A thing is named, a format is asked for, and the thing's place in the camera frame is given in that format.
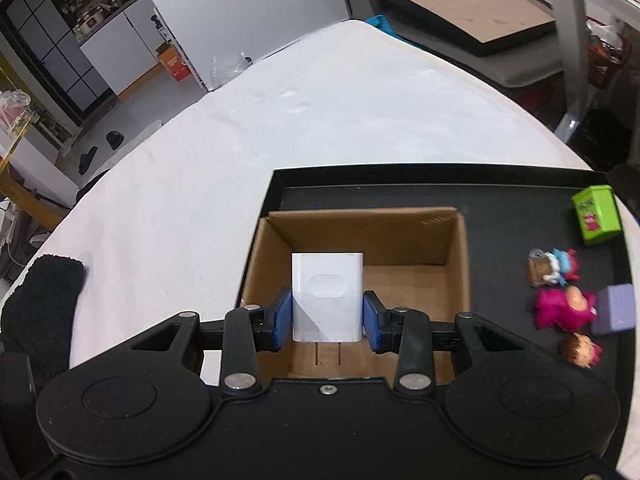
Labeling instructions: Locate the white USB charger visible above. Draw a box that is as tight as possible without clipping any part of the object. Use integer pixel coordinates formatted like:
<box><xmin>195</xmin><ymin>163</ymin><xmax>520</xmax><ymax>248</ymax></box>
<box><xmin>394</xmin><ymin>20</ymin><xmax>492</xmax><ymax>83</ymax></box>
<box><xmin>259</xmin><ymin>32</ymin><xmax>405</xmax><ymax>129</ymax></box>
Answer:
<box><xmin>292</xmin><ymin>252</ymin><xmax>363</xmax><ymax>344</ymax></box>

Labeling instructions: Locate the pink monster toy figure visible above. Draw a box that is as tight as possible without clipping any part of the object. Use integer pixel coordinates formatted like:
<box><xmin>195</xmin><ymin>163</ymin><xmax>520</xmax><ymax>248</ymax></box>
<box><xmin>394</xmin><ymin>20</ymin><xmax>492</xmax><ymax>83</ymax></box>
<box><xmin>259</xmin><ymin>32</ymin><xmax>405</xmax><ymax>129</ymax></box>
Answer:
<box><xmin>535</xmin><ymin>285</ymin><xmax>597</xmax><ymax>333</ymax></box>

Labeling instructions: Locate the blue smurf mug figure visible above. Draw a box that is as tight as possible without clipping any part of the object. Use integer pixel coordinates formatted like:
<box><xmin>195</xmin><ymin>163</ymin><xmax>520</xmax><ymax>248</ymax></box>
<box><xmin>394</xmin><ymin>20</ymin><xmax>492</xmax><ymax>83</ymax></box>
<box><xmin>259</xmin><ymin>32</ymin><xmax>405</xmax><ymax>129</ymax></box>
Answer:
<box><xmin>527</xmin><ymin>248</ymin><xmax>580</xmax><ymax>287</ymax></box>

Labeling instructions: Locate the small brown-haired doll figure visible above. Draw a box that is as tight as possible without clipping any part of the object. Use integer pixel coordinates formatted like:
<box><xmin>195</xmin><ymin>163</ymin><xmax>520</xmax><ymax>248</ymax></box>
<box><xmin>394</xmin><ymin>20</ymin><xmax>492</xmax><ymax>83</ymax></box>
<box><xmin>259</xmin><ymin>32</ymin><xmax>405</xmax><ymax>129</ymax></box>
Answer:
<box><xmin>559</xmin><ymin>333</ymin><xmax>602</xmax><ymax>368</ymax></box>

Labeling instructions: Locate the purple cube toy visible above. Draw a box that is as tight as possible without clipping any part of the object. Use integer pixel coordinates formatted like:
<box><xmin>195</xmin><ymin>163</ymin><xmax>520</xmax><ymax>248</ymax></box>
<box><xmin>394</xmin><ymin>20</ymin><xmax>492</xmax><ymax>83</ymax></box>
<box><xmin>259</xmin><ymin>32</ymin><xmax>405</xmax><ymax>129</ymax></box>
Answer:
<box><xmin>591</xmin><ymin>283</ymin><xmax>636</xmax><ymax>336</ymax></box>

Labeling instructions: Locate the green hexagonal toy box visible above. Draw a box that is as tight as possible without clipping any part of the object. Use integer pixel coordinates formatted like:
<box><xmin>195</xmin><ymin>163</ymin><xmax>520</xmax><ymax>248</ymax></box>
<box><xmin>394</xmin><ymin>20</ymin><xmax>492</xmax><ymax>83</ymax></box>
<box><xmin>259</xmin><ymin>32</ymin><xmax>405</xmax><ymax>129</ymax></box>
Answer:
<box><xmin>572</xmin><ymin>185</ymin><xmax>623</xmax><ymax>246</ymax></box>

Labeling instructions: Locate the brown cardboard box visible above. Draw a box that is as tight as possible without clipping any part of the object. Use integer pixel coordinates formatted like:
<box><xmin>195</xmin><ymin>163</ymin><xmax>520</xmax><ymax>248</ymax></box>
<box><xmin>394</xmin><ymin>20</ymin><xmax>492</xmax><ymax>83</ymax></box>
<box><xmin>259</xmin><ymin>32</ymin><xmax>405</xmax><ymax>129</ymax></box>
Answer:
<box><xmin>238</xmin><ymin>206</ymin><xmax>473</xmax><ymax>382</ymax></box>

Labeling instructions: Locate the black shallow tray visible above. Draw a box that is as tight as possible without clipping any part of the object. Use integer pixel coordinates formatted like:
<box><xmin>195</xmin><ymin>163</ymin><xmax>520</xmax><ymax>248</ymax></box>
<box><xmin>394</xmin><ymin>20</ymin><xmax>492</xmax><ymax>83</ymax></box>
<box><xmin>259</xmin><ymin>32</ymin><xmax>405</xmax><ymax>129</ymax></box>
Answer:
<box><xmin>238</xmin><ymin>161</ymin><xmax>634</xmax><ymax>461</ymax></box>

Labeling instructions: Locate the orange cardboard box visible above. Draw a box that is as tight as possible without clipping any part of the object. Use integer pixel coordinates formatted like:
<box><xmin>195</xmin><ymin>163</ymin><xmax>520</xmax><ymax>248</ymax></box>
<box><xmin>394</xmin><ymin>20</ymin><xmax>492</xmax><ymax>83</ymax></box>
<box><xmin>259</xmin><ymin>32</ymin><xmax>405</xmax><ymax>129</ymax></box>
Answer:
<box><xmin>156</xmin><ymin>42</ymin><xmax>191</xmax><ymax>81</ymax></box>

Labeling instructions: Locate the grey chair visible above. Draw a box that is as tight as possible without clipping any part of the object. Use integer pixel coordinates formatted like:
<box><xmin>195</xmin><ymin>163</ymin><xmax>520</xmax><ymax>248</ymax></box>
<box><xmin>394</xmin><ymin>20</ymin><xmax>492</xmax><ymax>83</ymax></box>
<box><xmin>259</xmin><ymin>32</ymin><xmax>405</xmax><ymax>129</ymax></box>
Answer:
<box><xmin>346</xmin><ymin>0</ymin><xmax>562</xmax><ymax>91</ymax></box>

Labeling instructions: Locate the white kitchen cabinet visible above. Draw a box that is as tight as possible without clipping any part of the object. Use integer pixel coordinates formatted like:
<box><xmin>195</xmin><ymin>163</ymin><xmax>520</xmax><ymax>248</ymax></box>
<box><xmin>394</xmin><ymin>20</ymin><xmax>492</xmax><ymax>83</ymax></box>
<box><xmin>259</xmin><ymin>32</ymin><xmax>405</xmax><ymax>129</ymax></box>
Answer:
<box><xmin>0</xmin><ymin>0</ymin><xmax>172</xmax><ymax>126</ymax></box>

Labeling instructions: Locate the red basket under desk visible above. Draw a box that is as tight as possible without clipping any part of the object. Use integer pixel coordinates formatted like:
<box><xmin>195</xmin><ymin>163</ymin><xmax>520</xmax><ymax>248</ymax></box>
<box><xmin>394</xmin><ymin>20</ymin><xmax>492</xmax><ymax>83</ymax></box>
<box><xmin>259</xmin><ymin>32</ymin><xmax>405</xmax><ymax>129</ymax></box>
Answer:
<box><xmin>586</xmin><ymin>18</ymin><xmax>632</xmax><ymax>90</ymax></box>

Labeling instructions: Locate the grey desk with black mat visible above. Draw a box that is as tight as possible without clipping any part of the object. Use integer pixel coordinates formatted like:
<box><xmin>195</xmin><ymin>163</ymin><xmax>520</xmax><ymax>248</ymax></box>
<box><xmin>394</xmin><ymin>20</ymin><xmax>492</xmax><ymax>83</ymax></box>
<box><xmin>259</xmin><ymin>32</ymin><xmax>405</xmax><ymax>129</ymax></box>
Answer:
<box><xmin>550</xmin><ymin>0</ymin><xmax>639</xmax><ymax>142</ymax></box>

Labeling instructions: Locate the black picture frame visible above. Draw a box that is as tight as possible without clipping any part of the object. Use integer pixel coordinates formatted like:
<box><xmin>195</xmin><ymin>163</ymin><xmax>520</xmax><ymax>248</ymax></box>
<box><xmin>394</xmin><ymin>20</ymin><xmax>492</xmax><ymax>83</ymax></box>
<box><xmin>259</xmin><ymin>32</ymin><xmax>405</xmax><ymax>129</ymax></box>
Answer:
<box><xmin>383</xmin><ymin>0</ymin><xmax>555</xmax><ymax>56</ymax></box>

